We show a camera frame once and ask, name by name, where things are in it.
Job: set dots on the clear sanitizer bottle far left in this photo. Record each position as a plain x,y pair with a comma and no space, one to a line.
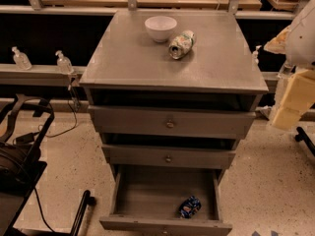
21,59

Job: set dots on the clear sanitizer bottle right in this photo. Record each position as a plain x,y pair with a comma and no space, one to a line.
256,53

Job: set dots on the blue pepsi can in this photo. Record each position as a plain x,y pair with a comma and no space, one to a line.
189,207

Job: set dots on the black chair leg right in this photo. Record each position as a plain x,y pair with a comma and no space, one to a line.
302,136

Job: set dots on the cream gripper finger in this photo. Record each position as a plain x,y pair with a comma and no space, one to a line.
286,118

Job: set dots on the top grey drawer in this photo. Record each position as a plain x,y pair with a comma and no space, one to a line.
191,123

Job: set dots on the wooden shelf with metal frame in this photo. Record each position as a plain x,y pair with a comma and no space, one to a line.
256,9

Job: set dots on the clear sanitizer bottle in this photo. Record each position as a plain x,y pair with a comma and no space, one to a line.
256,53
21,59
64,63

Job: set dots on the middle grey drawer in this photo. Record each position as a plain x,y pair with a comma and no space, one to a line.
169,156

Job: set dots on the black chair with straps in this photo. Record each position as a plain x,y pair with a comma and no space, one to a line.
20,168

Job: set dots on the white bowl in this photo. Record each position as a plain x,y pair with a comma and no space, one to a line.
160,28

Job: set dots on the grey metal ledge rail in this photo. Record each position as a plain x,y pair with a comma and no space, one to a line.
38,75

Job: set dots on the open bottom grey drawer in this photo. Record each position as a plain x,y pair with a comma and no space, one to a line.
147,199

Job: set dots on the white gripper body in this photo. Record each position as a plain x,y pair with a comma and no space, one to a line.
301,44

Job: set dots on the grey drawer cabinet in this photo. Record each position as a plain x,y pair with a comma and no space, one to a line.
129,69

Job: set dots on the green white soda can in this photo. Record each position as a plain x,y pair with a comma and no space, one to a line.
182,44

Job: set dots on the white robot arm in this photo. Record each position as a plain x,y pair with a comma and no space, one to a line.
297,43

